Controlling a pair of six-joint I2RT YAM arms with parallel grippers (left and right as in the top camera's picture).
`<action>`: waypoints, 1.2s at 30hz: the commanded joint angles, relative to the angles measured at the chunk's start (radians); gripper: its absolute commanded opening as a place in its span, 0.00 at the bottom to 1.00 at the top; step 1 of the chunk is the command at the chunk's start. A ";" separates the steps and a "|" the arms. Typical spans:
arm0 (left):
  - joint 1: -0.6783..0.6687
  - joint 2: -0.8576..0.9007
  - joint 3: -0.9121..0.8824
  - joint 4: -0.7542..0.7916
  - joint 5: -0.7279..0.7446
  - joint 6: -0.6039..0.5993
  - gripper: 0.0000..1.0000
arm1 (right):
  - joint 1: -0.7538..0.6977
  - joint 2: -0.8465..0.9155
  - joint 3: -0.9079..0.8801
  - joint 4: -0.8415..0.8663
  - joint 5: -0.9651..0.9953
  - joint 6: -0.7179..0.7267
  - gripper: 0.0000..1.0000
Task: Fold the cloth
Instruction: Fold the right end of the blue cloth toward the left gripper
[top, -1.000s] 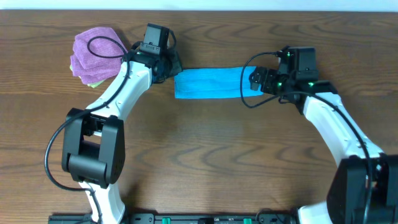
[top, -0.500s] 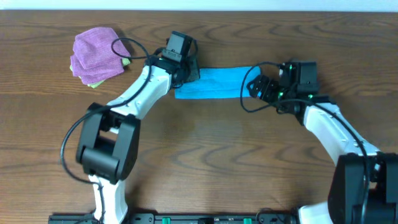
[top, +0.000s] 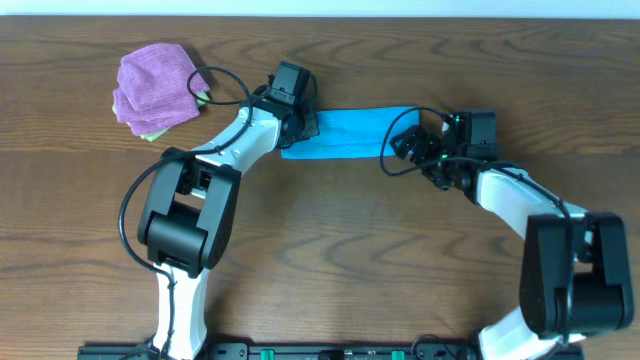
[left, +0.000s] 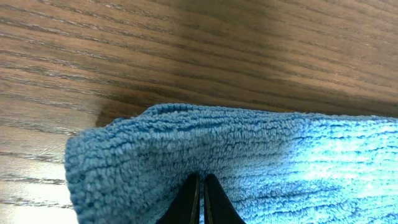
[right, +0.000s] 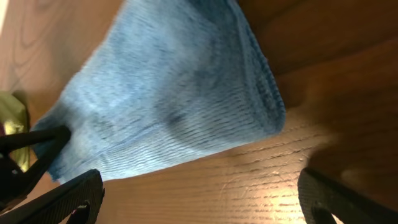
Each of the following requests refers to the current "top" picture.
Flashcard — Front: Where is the purple folded cloth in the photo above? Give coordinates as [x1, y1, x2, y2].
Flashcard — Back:
[112, 43, 209, 137]

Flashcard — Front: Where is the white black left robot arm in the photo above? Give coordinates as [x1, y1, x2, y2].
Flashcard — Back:
[137, 62, 319, 359]

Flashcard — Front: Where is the blue microfiber cloth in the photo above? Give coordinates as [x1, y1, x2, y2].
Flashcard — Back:
[281, 106, 408, 160]

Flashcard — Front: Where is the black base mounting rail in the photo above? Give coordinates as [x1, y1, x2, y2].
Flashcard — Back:
[76, 342, 481, 360]

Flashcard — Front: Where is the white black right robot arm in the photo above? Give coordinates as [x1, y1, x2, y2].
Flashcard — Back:
[382, 111, 634, 359]

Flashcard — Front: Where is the green folded cloth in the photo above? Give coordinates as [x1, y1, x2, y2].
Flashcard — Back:
[111, 90, 212, 143]

